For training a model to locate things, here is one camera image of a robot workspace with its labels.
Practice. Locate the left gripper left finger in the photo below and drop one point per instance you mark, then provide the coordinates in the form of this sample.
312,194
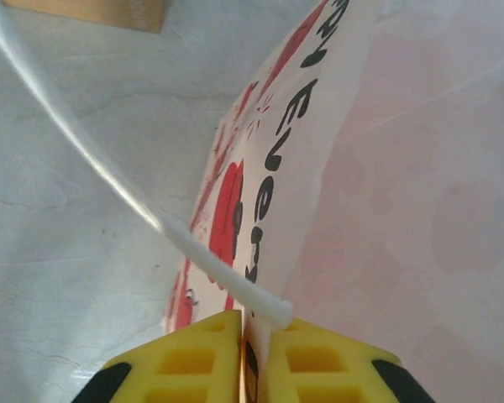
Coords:
185,361

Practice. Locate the red white paper gift bag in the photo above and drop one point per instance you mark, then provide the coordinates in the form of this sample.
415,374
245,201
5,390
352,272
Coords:
403,168

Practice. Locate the brown cardboard napkin tray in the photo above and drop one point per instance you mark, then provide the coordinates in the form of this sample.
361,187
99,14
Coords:
88,12

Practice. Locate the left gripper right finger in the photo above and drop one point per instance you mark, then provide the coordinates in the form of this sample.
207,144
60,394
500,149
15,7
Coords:
327,369

